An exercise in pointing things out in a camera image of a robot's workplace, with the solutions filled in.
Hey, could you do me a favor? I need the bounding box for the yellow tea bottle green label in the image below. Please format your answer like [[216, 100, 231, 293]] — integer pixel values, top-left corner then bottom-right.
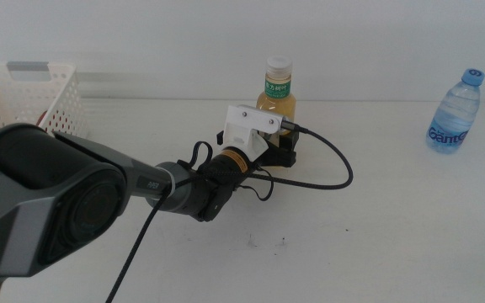
[[255, 55, 297, 136]]

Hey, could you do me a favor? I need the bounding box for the clear water bottle blue cap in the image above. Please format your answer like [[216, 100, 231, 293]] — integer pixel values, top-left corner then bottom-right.
[[425, 68, 485, 155]]

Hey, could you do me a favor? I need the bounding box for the white perforated plastic basket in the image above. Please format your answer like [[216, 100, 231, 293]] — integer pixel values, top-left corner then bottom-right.
[[0, 61, 88, 142]]

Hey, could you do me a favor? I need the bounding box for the thin black wire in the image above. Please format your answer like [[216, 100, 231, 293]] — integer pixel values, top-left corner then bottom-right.
[[177, 141, 275, 202]]

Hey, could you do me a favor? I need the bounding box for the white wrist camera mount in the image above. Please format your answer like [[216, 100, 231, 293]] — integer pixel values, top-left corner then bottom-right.
[[222, 104, 285, 160]]

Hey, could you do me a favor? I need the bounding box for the thick black braided cable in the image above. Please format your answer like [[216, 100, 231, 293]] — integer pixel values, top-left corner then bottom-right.
[[105, 120, 354, 303]]

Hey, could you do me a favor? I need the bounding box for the pale grey wall trunking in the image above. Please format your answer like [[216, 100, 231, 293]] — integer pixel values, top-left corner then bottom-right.
[[7, 61, 264, 101]]

